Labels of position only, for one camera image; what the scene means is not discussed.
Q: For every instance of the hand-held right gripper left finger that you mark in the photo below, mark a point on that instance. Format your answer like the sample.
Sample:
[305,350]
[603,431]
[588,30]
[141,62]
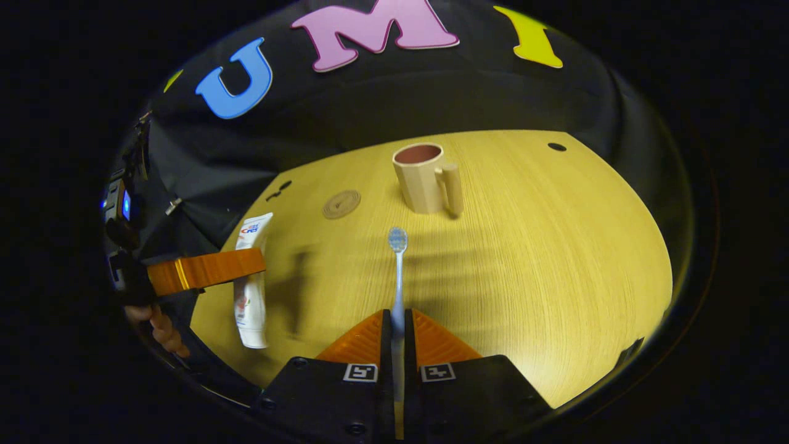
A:
[333,401]

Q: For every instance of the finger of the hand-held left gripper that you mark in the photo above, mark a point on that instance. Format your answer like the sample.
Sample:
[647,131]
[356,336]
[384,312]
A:
[209,271]

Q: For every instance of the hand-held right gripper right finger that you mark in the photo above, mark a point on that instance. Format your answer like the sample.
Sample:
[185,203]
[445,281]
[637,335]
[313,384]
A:
[468,398]

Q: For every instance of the white toothpaste tube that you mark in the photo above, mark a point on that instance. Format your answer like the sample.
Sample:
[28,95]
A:
[249,317]

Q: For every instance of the light blue toothbrush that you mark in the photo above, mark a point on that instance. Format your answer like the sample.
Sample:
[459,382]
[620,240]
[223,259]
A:
[398,240]

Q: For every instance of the beige cup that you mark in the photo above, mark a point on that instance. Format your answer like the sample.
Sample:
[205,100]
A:
[419,188]

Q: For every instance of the silver clip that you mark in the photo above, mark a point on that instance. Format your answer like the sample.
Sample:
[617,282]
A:
[173,205]

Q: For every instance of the black backdrop cloth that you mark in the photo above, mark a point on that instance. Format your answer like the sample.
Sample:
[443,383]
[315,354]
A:
[370,105]

